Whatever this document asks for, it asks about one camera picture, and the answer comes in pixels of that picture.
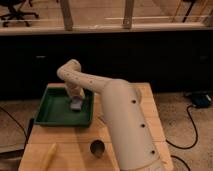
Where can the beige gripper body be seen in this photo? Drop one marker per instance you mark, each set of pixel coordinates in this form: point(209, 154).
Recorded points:
point(74, 91)

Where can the grey sponge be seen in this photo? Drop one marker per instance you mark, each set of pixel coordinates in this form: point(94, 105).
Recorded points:
point(76, 104)

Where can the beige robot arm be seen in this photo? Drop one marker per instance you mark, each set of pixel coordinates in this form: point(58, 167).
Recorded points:
point(131, 137)

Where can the green plastic tray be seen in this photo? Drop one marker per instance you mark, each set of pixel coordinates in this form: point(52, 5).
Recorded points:
point(54, 109)

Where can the grey cloth piece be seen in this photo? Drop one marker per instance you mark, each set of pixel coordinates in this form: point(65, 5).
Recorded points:
point(102, 118)

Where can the dark metal cup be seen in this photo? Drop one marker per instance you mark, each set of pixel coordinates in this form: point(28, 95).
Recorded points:
point(97, 148)

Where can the yellow banana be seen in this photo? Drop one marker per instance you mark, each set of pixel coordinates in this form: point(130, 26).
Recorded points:
point(48, 156)

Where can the black office chair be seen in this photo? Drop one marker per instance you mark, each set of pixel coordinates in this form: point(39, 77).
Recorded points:
point(14, 13)

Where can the black power adapter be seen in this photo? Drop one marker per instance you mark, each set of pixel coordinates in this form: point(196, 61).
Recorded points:
point(200, 99)

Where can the left wooden post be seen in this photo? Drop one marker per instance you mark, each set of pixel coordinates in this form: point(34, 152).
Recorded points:
point(66, 13)

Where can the wooden post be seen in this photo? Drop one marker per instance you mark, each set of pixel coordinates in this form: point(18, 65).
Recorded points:
point(66, 13)
point(128, 13)

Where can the right wooden post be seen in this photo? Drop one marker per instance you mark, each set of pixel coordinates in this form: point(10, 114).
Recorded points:
point(128, 13)

